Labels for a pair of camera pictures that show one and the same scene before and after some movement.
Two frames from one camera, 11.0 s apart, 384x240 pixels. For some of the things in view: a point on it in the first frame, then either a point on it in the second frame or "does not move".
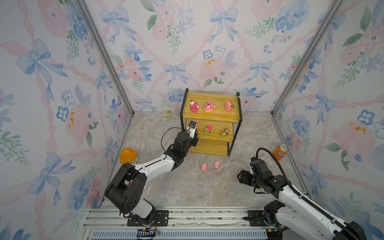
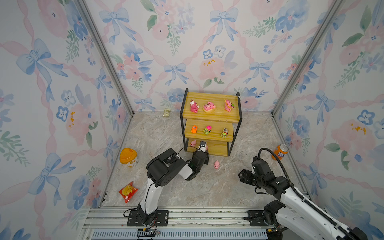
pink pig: (209, 107) does not move
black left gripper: (194, 141) to (207, 157)
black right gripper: (243, 177) does not move
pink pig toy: (216, 164) does not move
